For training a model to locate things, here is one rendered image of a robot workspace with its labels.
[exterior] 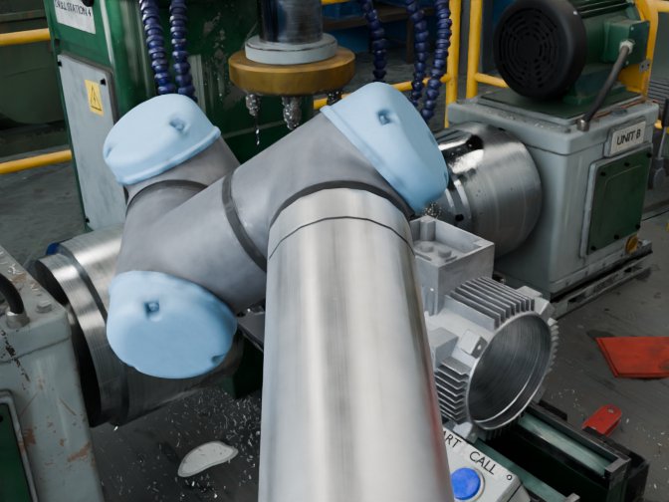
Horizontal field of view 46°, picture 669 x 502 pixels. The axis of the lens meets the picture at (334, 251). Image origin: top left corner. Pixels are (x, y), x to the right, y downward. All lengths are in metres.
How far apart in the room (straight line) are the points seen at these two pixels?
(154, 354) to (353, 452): 0.22
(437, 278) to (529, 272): 0.58
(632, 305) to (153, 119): 1.23
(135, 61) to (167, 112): 0.70
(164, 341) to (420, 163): 0.18
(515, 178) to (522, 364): 0.38
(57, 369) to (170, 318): 0.47
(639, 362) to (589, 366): 0.08
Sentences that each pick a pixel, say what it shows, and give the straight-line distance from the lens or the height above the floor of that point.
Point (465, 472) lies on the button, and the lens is 0.76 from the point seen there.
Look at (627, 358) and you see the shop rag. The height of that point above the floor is 0.81.
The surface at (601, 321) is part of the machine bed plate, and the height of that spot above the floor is 0.80.
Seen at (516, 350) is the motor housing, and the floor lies 0.99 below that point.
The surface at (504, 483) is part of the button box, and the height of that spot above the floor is 1.08.
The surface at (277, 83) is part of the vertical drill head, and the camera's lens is 1.08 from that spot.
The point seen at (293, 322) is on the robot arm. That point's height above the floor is 1.40.
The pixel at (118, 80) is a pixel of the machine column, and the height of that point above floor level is 1.30.
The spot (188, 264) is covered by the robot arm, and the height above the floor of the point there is 1.37.
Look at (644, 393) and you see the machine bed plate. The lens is 1.38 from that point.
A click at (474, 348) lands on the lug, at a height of 1.08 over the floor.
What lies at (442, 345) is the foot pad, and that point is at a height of 1.07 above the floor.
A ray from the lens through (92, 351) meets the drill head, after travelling 0.96.
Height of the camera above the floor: 1.58
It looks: 26 degrees down
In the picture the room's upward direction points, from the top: 2 degrees counter-clockwise
